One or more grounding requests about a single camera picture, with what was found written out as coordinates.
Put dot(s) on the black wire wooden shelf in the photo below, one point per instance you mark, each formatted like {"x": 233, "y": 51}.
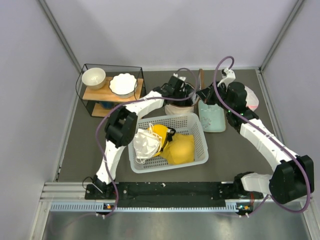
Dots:
{"x": 91, "y": 99}

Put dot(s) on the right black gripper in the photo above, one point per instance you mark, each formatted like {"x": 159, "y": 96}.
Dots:
{"x": 206, "y": 95}

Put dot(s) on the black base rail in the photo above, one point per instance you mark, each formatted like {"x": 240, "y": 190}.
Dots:
{"x": 170, "y": 194}

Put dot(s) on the blue bowl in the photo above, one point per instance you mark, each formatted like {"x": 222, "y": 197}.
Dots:
{"x": 107, "y": 105}

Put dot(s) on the white mesh laundry bag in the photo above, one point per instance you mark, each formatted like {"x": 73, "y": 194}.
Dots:
{"x": 252, "y": 101}

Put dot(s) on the white scalloped plate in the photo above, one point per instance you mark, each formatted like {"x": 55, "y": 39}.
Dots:
{"x": 123, "y": 85}

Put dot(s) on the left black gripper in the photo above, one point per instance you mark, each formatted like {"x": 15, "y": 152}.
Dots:
{"x": 182, "y": 92}

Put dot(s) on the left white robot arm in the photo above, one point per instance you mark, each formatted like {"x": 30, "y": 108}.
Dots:
{"x": 121, "y": 122}

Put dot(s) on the cream capybara laundry bag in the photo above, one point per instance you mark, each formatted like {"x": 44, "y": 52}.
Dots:
{"x": 171, "y": 109}

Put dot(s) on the yellow bra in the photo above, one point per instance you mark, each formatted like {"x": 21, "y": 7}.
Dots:
{"x": 176, "y": 148}

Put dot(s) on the white bra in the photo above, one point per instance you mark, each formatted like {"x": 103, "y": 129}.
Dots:
{"x": 146, "y": 144}

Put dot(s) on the light blue rectangular plate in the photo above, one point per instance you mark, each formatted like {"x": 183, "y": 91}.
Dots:
{"x": 212, "y": 118}

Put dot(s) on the white ceramic bowl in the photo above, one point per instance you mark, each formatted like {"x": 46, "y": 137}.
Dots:
{"x": 94, "y": 78}

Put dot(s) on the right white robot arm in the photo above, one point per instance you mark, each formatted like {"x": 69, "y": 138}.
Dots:
{"x": 292, "y": 175}

